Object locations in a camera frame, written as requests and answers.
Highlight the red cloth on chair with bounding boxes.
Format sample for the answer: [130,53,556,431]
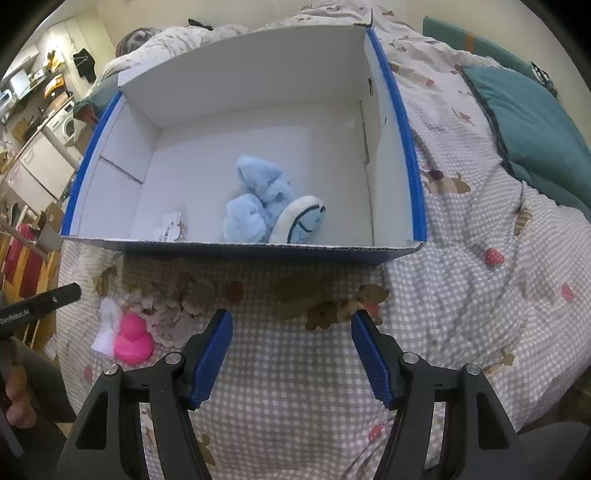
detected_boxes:
[2,225,47,296]

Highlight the white cabinet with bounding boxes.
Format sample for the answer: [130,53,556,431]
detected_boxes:
[0,131,77,204]

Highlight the teal pillow dark piping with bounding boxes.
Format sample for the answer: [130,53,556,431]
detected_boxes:
[462,65,591,209]

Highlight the teal bed sheet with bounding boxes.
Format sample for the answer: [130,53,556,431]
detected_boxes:
[73,74,122,132]

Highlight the grey fuzzy object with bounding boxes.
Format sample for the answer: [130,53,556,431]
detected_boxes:
[115,27,160,57]

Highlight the person's left hand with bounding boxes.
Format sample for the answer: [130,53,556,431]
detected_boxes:
[2,364,38,428]

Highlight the wooden chair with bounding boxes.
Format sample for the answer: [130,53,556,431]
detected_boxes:
[0,203,63,352]

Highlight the cream knitted cloth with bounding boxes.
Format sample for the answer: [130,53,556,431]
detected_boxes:
[121,282,222,348]

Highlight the light blue plush toy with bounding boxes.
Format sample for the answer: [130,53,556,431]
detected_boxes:
[223,155,328,244]

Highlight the pink rubber duck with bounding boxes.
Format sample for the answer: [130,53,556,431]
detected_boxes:
[113,314,153,361]

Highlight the checked printed blanket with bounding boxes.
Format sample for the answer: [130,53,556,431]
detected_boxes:
[55,0,591,480]

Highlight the teal cushion orange stripe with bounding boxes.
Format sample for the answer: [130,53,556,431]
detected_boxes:
[421,16,548,80]

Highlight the black hanging garment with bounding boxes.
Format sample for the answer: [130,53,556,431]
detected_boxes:
[72,47,98,84]

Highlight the white cloth piece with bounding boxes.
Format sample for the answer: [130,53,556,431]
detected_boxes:
[90,298,124,357]

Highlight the white cardboard box blue edges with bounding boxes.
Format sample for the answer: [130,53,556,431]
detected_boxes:
[60,22,428,266]

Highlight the white paper tag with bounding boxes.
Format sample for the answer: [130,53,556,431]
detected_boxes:
[151,211,188,241]

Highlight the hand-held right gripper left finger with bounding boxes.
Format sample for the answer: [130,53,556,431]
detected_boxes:
[54,309,234,480]

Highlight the black white patterned item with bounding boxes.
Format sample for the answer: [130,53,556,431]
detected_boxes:
[530,61,558,95]

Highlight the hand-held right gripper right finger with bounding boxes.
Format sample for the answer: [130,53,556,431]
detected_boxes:
[351,310,532,480]

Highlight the white washing machine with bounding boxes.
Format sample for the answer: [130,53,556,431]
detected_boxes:
[46,99,80,149]

